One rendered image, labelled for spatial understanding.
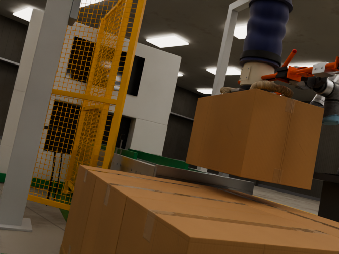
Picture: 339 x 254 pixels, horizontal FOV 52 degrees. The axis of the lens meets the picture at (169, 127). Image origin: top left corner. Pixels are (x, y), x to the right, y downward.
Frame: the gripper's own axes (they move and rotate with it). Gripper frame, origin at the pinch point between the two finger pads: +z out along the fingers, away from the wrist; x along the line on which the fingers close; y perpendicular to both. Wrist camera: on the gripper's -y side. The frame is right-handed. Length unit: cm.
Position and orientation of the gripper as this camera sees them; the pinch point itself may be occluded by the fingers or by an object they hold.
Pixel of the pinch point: (293, 74)
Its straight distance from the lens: 179.3
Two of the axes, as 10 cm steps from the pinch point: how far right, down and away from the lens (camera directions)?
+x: 2.0, -9.8, 0.7
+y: -4.1, -0.2, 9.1
